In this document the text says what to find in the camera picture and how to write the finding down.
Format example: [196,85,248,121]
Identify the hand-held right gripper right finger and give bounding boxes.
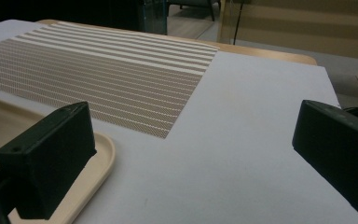
[292,99,358,215]

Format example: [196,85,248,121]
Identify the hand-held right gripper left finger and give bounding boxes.
[0,101,98,220]

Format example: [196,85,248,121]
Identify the beige plastic tray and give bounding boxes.
[0,92,117,224]

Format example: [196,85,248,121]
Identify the brown striped woven placemat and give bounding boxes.
[0,21,220,139]

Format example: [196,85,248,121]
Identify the white table cover sheet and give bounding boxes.
[0,19,358,224]

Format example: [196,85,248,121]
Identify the wooden table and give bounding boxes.
[36,19,319,66]

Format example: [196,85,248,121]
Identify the wooden partition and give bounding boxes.
[217,0,358,104]

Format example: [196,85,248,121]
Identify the dark cabinet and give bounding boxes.
[140,0,170,35]

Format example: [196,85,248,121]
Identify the dark chair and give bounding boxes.
[167,0,222,22]

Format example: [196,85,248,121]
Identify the black hanging cable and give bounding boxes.
[232,0,242,47]

